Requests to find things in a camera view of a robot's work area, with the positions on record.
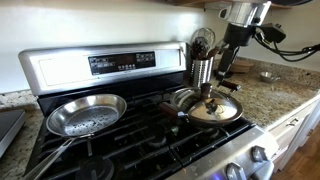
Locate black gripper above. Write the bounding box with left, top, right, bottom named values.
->
left=216, top=23, right=258, bottom=80

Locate steel lid with brown knob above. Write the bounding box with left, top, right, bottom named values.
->
left=170, top=82, right=242, bottom=125

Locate wooden spoon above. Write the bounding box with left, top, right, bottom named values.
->
left=206, top=38, right=229, bottom=60

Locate perforated steel utensil holder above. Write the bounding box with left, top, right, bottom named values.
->
left=189, top=56, right=215, bottom=89

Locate small steel bowl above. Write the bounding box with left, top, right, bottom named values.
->
left=259, top=71, right=282, bottom=85

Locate wooden upper cabinet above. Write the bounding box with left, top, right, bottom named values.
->
left=156, top=0, right=291, bottom=10

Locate silver stove knob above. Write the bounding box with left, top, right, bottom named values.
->
left=251, top=144, right=270, bottom=164
left=225, top=161, right=248, bottom=180

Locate stainless steel gas stove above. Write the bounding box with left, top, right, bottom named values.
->
left=17, top=41, right=280, bottom=180

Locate stainless steel frying pan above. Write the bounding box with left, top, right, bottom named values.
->
left=20, top=93, right=128, bottom=180

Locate flat black steel-edged appliance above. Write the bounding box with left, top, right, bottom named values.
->
left=0, top=108, right=26, bottom=158

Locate round wire skimmer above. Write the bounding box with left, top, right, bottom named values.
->
left=191, top=26, right=216, bottom=47

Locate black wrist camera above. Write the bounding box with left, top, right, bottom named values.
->
left=257, top=22, right=288, bottom=45

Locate black wok with wooden handles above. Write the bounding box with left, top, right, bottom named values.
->
left=158, top=79, right=244, bottom=131

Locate metal drawer handle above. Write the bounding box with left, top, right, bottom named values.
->
left=285, top=116, right=300, bottom=127

